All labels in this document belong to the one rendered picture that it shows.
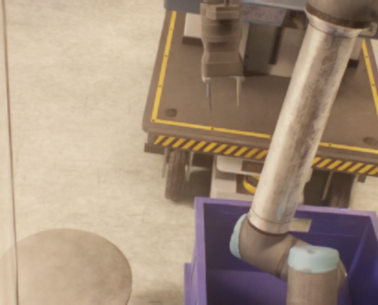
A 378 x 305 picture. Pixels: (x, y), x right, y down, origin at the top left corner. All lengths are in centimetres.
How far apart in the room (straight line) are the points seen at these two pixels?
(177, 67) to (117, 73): 57
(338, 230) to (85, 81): 130
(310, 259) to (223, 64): 39
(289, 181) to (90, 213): 88
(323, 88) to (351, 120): 81
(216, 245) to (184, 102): 53
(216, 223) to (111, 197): 63
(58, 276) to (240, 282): 41
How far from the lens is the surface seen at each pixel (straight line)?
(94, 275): 161
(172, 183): 205
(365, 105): 217
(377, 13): 122
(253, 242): 144
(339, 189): 210
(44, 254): 166
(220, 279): 167
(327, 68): 127
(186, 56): 222
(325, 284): 131
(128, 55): 280
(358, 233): 165
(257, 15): 182
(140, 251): 201
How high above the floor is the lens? 147
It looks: 38 degrees down
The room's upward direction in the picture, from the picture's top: 9 degrees clockwise
